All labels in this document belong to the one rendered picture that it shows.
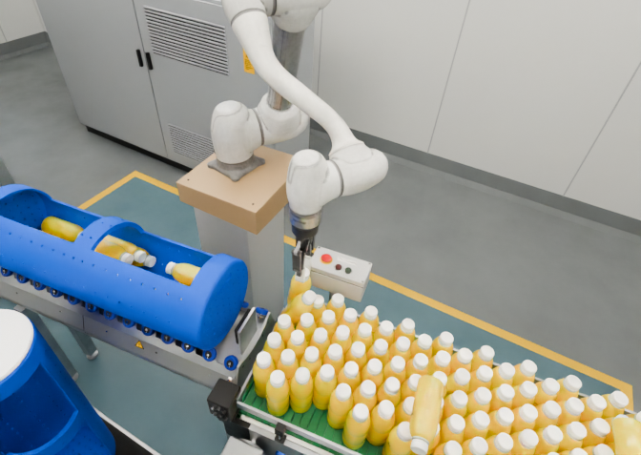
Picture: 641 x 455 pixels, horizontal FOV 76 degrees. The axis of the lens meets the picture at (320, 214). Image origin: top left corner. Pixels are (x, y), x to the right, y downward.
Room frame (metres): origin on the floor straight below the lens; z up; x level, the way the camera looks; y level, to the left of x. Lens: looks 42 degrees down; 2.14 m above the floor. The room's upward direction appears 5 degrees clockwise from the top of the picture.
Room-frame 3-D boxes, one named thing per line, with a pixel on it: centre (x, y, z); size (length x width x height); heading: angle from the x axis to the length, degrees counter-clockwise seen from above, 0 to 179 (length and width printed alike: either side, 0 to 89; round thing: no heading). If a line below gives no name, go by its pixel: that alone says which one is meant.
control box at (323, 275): (0.93, -0.08, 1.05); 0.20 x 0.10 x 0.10; 72
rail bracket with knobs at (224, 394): (0.51, 0.23, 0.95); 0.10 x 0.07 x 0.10; 162
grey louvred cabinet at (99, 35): (3.08, 1.23, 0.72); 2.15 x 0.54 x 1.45; 65
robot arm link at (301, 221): (0.84, 0.04, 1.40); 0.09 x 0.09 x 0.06
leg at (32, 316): (0.97, 1.23, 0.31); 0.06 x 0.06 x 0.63; 72
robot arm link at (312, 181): (0.85, 0.03, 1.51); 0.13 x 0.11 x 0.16; 121
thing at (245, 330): (0.72, 0.21, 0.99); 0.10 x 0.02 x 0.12; 162
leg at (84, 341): (1.11, 1.18, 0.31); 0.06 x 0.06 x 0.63; 72
